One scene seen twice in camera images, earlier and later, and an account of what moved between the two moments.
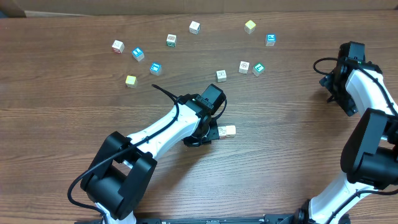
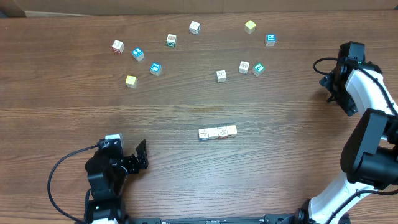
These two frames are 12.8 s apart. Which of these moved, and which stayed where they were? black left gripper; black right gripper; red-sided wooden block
Moved: black left gripper
Stayed: red-sided wooden block; black right gripper
